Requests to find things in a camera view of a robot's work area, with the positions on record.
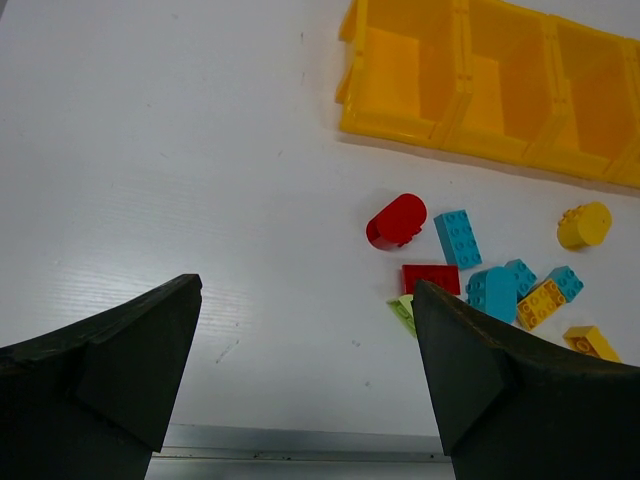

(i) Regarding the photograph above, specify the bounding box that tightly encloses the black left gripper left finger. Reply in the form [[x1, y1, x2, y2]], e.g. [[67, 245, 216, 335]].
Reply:
[[1, 274, 202, 479]]

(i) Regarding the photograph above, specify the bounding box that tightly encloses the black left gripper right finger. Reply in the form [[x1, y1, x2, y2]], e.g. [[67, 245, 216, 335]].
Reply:
[[413, 281, 639, 479]]

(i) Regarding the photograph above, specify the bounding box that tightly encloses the red rectangular lego brick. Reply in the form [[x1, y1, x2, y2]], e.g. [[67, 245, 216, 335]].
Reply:
[[401, 264, 461, 295]]

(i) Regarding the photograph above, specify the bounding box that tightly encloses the red oval lego brick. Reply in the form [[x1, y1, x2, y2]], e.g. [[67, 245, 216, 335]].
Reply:
[[366, 193, 428, 251]]

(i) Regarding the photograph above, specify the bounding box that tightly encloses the yellow flat lego brick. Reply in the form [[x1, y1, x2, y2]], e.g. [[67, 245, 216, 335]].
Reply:
[[517, 279, 567, 331]]

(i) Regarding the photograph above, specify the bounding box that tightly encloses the teal oval lego brick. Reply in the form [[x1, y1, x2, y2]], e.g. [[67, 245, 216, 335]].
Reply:
[[466, 267, 517, 324]]

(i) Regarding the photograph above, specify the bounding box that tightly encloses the teal square lego brick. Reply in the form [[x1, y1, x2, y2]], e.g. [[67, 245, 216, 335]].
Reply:
[[504, 259, 537, 301], [547, 265, 584, 303]]

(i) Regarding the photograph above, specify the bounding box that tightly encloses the light green sloped lego brick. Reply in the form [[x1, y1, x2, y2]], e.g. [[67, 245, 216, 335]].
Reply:
[[387, 294, 417, 338]]

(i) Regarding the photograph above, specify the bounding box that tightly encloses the long teal lego brick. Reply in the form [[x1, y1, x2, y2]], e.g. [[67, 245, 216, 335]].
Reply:
[[434, 210, 483, 270]]

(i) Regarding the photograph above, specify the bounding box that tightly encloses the yellow oval lego brick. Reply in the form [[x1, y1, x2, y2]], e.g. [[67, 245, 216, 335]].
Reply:
[[557, 202, 613, 251]]

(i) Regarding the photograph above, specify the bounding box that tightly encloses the yellow four-compartment bin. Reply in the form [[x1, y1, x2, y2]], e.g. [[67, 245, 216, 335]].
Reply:
[[336, 1, 639, 187]]

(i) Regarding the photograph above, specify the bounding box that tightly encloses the aluminium table edge rail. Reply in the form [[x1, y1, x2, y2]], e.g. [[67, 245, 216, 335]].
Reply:
[[146, 424, 455, 479]]

